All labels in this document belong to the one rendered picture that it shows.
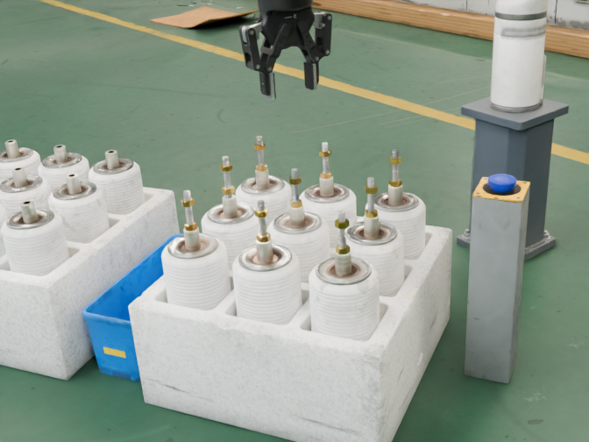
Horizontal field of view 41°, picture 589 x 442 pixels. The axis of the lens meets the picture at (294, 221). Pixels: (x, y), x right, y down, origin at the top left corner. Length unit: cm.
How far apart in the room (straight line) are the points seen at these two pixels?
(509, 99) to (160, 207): 69
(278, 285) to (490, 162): 63
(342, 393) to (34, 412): 50
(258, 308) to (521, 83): 69
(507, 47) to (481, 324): 53
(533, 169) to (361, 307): 63
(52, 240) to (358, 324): 53
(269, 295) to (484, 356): 37
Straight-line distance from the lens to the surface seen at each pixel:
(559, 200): 192
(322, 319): 107
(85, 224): 140
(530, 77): 153
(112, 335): 131
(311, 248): 118
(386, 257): 114
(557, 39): 323
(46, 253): 133
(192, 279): 114
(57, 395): 135
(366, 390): 107
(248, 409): 118
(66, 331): 134
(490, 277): 120
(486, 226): 116
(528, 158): 156
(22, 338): 138
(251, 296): 110
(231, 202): 124
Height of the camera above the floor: 78
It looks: 26 degrees down
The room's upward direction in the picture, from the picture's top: 4 degrees counter-clockwise
